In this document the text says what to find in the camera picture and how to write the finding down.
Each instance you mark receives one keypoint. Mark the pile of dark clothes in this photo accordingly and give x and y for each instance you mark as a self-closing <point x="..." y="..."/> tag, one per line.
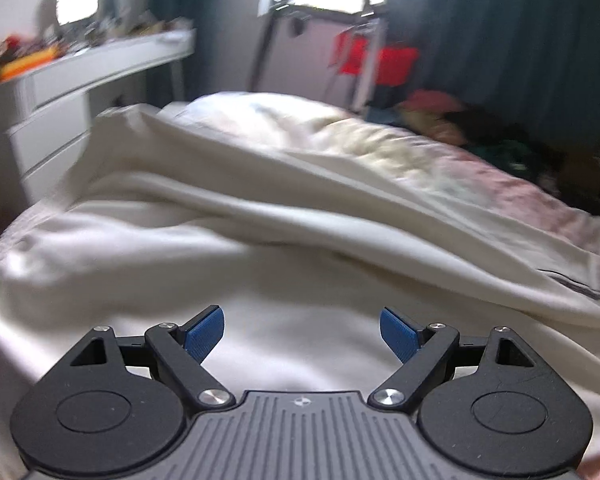
<point x="505" y="145"/>

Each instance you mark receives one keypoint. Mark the clutter of small colourful things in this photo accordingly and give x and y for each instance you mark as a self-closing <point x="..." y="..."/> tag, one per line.
<point x="35" y="52"/>

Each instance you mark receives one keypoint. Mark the floral bed sheet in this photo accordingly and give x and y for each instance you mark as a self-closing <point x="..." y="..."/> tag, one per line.
<point x="430" y="160"/>

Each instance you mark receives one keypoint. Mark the dark green curtain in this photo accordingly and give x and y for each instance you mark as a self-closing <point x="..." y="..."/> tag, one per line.
<point x="505" y="30"/>
<point x="220" y="25"/>

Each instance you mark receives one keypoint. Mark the white blanket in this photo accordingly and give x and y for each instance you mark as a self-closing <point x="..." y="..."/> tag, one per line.
<point x="190" y="240"/>

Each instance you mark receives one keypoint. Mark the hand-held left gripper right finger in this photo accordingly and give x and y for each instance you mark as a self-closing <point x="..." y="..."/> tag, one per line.
<point x="397" y="332"/>

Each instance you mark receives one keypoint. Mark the metal clothes rack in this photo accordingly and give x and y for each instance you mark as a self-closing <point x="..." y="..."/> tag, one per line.
<point x="370" y="45"/>

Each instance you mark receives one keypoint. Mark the white dresser with drawers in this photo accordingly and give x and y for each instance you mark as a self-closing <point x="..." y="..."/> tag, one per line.
<point x="60" y="110"/>

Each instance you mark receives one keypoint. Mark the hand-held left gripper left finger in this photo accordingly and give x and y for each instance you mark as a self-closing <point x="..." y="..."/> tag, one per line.
<point x="206" y="332"/>

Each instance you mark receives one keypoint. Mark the red chair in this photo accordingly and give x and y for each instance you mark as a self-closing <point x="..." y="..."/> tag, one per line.
<point x="380" y="60"/>

